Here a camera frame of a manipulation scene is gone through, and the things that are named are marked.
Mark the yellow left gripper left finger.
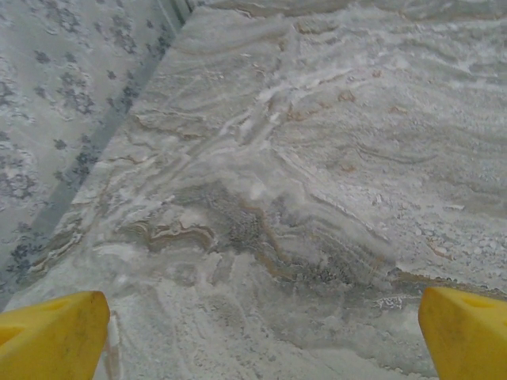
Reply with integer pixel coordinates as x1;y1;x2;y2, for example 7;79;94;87
0;290;112;380

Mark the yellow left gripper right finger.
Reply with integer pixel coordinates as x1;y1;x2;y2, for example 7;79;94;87
418;286;507;380

